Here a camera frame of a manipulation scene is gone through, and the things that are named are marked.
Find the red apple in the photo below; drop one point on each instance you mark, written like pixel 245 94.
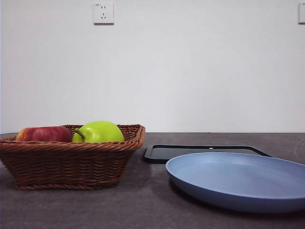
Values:
pixel 45 134

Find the brown wicker basket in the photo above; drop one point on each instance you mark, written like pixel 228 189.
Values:
pixel 71 164

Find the blue round plate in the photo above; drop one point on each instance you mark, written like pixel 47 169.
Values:
pixel 238 176

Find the white wall socket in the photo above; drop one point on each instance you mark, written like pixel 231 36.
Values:
pixel 103 20

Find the green apple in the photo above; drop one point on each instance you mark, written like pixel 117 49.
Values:
pixel 102 133

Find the white wall plate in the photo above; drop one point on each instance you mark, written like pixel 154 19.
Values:
pixel 302 14

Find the black flat tray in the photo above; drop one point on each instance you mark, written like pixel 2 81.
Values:
pixel 157 153

